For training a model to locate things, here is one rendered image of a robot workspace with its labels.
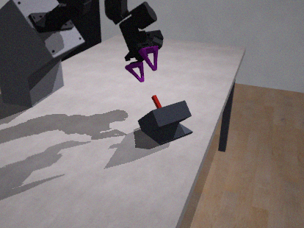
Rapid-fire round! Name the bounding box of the red peg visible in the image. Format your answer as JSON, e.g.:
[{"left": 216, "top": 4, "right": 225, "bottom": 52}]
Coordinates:
[{"left": 151, "top": 95, "right": 162, "bottom": 109}]

